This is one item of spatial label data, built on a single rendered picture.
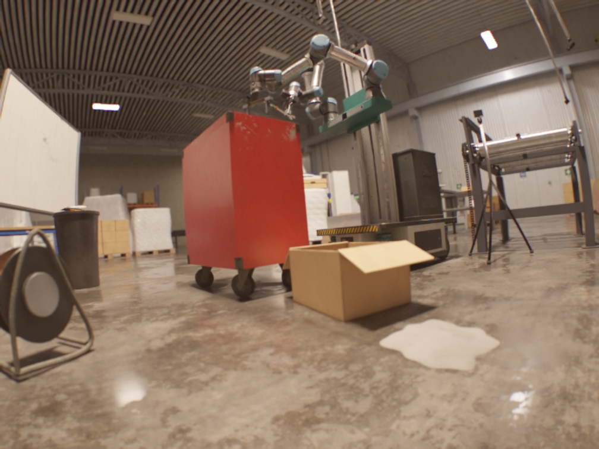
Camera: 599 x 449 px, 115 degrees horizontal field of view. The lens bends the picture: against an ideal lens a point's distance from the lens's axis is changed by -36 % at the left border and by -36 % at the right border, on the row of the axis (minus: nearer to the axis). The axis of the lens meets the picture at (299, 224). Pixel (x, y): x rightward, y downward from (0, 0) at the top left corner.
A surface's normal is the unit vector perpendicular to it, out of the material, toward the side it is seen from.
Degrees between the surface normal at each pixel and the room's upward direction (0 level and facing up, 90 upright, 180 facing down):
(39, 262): 90
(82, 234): 94
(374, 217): 90
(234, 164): 90
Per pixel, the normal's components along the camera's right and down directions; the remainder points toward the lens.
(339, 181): 0.20, -0.04
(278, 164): 0.65, -0.07
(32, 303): 0.98, -0.09
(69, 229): 0.40, 0.01
